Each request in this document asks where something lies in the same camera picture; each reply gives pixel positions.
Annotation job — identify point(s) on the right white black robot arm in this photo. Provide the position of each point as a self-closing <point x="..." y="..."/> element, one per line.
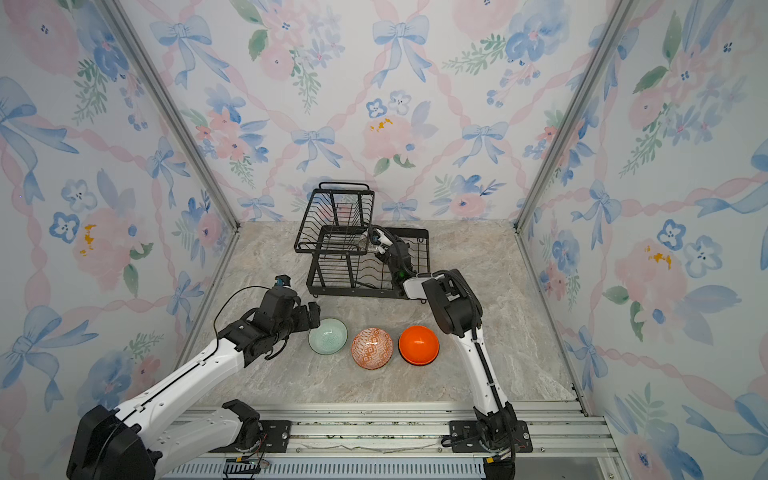
<point x="458" y="314"/>

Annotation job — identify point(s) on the mint green ribbed bowl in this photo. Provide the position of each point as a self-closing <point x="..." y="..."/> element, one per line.
<point x="329" y="337"/>

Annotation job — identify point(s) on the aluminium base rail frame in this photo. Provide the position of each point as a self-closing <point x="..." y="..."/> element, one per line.
<point x="555" y="428"/>

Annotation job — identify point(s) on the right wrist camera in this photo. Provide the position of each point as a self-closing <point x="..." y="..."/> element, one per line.
<point x="378" y="236"/>

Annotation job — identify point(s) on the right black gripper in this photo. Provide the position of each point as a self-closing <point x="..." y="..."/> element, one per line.
<point x="397" y="244"/>

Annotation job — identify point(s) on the orange plastic bowl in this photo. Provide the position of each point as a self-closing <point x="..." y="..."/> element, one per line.
<point x="418" y="345"/>

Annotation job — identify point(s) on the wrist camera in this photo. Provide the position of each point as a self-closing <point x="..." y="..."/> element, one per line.
<point x="283" y="281"/>
<point x="378" y="236"/>

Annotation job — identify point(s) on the right aluminium corner post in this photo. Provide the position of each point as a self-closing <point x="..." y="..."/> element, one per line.
<point x="607" y="42"/>

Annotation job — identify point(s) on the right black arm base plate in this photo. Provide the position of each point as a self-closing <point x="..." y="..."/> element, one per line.
<point x="464" y="437"/>

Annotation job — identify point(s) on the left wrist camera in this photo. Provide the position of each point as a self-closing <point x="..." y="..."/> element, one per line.
<point x="283" y="281"/>

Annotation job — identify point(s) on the black wire dish rack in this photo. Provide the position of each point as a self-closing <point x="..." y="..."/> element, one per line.
<point x="333" y="232"/>

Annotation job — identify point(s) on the left aluminium corner post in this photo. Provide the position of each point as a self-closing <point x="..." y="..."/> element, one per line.
<point x="118" y="20"/>

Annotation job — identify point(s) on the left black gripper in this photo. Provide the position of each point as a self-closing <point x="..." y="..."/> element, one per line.
<point x="305" y="321"/>

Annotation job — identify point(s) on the aluminium corner post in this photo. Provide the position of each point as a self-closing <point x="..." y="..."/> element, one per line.
<point x="118" y="20"/>
<point x="607" y="42"/>

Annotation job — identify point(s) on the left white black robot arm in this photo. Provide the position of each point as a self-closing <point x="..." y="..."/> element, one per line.
<point x="139" y="438"/>

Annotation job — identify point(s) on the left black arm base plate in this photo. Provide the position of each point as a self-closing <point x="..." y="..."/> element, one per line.
<point x="270" y="436"/>

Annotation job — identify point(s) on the red orange patterned bowl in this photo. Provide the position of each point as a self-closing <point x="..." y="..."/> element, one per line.
<point x="372" y="348"/>

